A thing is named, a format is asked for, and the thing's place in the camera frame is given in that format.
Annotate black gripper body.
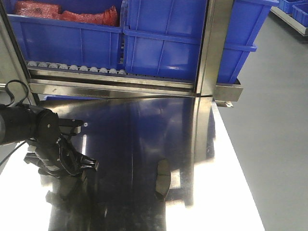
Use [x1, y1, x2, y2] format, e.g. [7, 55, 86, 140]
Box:
[25, 108, 83, 178]

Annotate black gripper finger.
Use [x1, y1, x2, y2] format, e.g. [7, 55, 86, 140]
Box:
[24, 153, 42, 168]
[79, 155, 99, 170]

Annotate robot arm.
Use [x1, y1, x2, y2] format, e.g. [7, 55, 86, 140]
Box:
[0, 104, 99, 178]

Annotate blue plastic bin left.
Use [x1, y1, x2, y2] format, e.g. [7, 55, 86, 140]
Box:
[3, 0, 124, 69]

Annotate large blue plastic bin right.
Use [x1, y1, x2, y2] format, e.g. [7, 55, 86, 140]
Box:
[124, 0, 278, 84]

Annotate red plastic bag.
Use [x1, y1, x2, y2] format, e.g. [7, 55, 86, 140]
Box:
[14, 0, 120, 26]

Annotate metal shelving rack with bins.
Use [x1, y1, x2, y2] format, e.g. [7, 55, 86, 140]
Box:
[270, 0, 308, 37]

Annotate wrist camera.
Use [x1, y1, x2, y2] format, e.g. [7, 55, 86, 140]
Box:
[58, 118, 84, 136]

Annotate stainless steel rack frame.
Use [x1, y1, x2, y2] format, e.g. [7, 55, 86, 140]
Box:
[0, 0, 244, 114]

